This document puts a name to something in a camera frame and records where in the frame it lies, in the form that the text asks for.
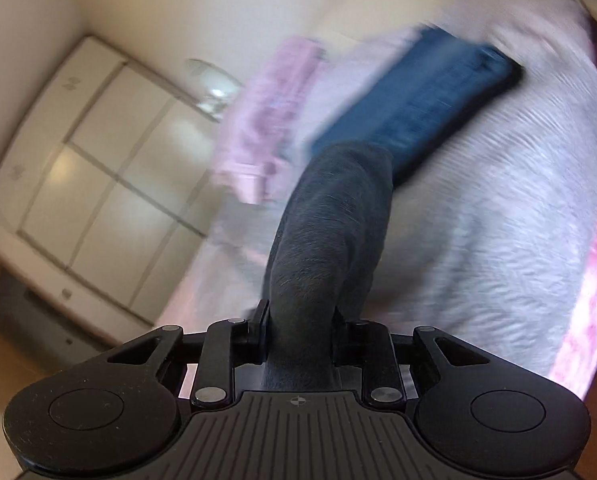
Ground dark grey cloth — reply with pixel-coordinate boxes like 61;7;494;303
261;141;394;393

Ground round reflective object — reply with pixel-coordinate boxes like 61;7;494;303
186;58;244;121

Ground white bed cover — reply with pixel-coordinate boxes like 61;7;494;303
168;0;597;401

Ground blue denim jeans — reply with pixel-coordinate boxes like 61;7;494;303
311;25;524;188

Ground grey low cabinet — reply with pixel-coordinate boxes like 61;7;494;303
0;265;119;376

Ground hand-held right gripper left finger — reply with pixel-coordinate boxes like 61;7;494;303
107;299;272;406

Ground pink patterned cloth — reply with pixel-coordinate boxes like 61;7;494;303
213;35;329;206

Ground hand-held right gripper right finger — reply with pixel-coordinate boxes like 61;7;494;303
331;310;489;403

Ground white panelled cabinet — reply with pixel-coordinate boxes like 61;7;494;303
0;35;219;348

